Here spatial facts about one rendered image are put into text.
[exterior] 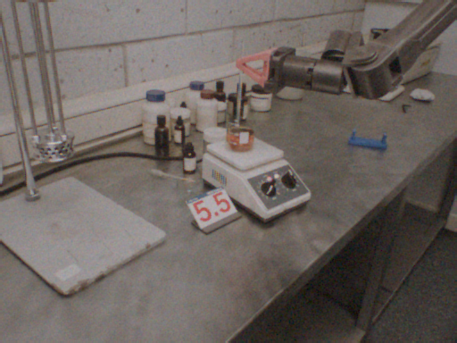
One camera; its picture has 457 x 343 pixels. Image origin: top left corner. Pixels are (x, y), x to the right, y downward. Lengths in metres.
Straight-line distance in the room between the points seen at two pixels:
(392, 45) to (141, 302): 0.56
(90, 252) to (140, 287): 0.11
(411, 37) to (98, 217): 0.61
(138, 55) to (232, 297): 0.75
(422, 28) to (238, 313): 0.54
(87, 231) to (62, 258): 0.07
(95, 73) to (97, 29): 0.10
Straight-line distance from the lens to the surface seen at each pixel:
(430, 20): 0.81
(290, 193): 0.84
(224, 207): 0.81
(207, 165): 0.89
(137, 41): 1.20
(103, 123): 1.12
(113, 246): 0.73
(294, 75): 0.78
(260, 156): 0.85
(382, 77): 0.75
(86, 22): 1.10
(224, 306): 0.64
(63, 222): 0.81
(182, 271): 0.69
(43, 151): 0.72
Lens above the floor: 1.20
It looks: 28 degrees down
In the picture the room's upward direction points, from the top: 3 degrees clockwise
